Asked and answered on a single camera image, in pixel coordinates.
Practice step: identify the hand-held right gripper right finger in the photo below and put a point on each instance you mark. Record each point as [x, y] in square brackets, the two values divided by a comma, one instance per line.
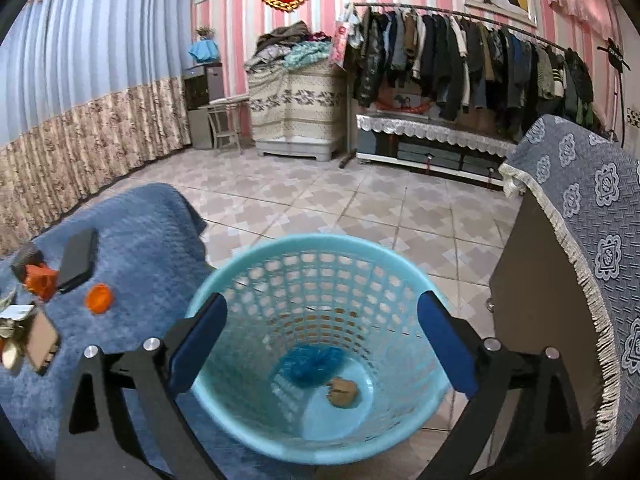
[445, 345]

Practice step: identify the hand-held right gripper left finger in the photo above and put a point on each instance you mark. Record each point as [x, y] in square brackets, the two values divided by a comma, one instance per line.
[197, 345]

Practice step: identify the light blue plastic basket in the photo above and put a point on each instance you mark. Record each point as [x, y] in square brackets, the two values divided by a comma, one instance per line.
[250, 270]

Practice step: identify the blue quilted blanket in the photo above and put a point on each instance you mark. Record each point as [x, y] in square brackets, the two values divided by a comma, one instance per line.
[140, 260]

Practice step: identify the crumpled brown paper wad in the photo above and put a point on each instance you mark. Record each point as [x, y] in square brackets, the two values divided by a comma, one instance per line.
[344, 392]

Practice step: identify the brown wooden cabinet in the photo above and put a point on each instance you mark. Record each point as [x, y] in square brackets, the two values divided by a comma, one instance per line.
[540, 285]

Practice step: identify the crumpled blue plastic wad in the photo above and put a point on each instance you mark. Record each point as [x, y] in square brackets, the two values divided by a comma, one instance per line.
[310, 365]

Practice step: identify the black zip case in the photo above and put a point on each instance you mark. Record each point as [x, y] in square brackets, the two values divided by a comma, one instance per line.
[77, 260]

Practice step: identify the brown phone case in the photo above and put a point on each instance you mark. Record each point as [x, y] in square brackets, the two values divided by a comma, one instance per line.
[42, 342]

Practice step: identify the orange plastic bag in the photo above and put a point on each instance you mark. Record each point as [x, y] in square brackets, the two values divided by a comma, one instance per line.
[41, 280]

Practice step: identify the low dark cabinet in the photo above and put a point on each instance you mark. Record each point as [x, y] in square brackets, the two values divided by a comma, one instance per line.
[430, 157]

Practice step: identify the black ribbed cylinder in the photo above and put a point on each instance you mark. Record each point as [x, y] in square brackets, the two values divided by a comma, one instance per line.
[27, 257]

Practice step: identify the grey floral cloth cabinet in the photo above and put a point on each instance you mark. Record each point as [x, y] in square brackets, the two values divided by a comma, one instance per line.
[590, 200]

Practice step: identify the white lace cloth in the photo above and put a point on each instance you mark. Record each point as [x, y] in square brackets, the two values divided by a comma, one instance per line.
[435, 132]

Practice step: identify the dark water dispenser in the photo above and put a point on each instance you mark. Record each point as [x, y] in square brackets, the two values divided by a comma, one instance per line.
[202, 105]

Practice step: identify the metal clothes rack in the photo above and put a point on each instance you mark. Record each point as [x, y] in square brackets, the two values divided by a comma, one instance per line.
[347, 125]

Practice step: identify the patterned covered cabinet with clothes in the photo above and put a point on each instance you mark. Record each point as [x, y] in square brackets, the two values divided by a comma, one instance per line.
[295, 105]

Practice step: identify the row of hanging clothes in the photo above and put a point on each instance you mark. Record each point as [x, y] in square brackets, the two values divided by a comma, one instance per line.
[450, 60]

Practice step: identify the blue cloth bundle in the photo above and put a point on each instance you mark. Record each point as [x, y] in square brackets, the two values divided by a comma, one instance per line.
[204, 51]

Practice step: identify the blue and floral curtain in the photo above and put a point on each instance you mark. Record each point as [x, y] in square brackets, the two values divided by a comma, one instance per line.
[75, 60]

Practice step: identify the small potted plant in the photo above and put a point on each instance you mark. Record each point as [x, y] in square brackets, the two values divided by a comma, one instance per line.
[204, 32]

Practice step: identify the pile of folded clothes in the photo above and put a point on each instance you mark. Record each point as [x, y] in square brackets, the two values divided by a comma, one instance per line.
[290, 45]

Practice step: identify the pink hanging bag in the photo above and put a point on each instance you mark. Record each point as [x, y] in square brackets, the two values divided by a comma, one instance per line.
[340, 40]

